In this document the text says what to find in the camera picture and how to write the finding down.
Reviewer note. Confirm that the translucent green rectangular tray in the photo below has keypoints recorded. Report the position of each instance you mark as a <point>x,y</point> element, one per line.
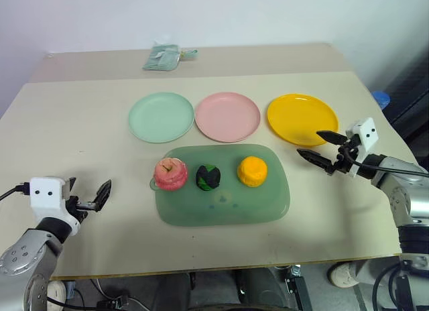
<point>234,207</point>

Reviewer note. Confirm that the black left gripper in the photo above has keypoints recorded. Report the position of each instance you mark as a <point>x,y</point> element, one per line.
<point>81,207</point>

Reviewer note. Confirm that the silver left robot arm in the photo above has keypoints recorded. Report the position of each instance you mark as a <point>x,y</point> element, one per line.
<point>20,254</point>

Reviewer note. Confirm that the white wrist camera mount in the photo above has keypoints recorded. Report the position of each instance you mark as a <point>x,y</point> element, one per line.
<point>367,133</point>
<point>45,203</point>

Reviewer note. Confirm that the black metal table bracket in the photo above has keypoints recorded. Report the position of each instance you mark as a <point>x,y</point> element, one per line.
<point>298,287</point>

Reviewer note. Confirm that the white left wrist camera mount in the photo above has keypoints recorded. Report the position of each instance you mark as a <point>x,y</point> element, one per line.
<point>45,203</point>

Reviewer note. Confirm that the pink toy apple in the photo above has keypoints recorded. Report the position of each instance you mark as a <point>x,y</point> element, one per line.
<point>170,175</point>

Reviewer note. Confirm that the light green round plate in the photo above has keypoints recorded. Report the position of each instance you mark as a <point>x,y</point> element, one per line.
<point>161,116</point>

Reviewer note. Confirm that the dark green black toy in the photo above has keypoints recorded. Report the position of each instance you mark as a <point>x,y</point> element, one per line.
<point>207,178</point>

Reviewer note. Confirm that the green plastic bag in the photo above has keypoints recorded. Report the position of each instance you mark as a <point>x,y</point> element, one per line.
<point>161,58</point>

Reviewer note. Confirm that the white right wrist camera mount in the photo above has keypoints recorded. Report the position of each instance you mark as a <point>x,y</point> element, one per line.
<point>367,133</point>

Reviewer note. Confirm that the white round object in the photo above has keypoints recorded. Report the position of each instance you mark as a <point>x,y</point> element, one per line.
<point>56,291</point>

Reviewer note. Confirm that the small black box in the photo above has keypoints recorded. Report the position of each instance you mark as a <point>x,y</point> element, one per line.
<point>112,304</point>

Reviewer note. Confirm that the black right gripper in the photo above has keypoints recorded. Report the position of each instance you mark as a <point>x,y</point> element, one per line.
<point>345,158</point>

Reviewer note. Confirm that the pink round plate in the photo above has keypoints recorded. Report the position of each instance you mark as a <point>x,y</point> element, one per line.
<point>228,116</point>

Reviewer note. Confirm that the orange yellow toy fruit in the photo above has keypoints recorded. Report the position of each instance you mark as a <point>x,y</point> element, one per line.
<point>252,172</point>

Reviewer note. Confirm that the yellow round plate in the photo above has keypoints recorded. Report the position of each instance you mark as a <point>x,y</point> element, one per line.
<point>298,118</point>

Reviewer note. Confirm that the white shoe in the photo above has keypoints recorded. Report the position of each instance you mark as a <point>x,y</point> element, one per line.
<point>342,275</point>

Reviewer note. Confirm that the black ribbed object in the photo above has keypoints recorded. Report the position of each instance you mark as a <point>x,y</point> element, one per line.
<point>410,90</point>

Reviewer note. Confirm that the blue round cap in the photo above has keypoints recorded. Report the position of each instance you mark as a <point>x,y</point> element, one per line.
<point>380,99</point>

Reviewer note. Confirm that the gray trouser leg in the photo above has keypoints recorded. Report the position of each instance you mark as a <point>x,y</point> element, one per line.
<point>375,270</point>

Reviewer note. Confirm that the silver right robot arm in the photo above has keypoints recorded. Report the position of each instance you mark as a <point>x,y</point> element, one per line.
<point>402,197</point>

